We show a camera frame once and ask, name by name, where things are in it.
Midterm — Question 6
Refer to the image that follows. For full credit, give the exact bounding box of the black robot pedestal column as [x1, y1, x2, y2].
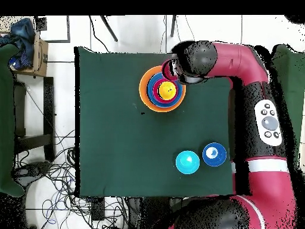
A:
[128, 196, 178, 229]

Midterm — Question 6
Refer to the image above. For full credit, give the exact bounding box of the small light blue bowl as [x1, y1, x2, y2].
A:
[175, 150, 200, 175]

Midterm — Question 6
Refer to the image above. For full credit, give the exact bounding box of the large blue bowl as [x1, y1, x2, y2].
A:
[147, 72, 183, 109]

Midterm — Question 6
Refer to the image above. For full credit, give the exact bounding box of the cardboard box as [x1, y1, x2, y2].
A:
[11, 32, 49, 78]

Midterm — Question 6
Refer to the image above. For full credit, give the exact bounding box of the blue cloth bundle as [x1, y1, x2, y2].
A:
[0, 18, 35, 69]

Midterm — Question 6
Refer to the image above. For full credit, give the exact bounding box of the red plastic cup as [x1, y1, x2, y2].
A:
[161, 58, 179, 82]

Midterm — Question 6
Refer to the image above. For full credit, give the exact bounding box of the small dark blue bowl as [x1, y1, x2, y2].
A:
[202, 142, 228, 167]

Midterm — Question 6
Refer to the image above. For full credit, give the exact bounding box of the large orange bowl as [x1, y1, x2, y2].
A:
[138, 65, 186, 113]

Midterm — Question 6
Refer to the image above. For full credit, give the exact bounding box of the small red bowl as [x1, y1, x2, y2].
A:
[152, 78, 180, 105]

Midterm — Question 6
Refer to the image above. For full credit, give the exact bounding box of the dark green table cloth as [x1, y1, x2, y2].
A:
[74, 46, 235, 199]

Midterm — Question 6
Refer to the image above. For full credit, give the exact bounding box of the black stool frame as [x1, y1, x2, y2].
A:
[14, 76, 55, 162]

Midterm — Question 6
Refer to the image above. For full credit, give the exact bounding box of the tangle of black cables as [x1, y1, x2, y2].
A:
[14, 129, 129, 229]

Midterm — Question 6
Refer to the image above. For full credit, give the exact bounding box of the black tripod leg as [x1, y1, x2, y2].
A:
[170, 15, 177, 38]
[99, 15, 119, 42]

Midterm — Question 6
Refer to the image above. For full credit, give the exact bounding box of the grey pedestal foot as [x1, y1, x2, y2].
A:
[13, 160, 52, 189]

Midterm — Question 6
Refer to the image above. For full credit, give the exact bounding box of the shallow blue ribbed bowl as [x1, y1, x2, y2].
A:
[149, 76, 180, 107]

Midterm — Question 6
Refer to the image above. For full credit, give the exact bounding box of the yellow plastic cup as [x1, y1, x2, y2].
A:
[158, 81, 178, 101]

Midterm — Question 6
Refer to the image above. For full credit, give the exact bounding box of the green cloth covered table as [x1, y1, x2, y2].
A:
[0, 44, 24, 197]
[271, 44, 305, 172]

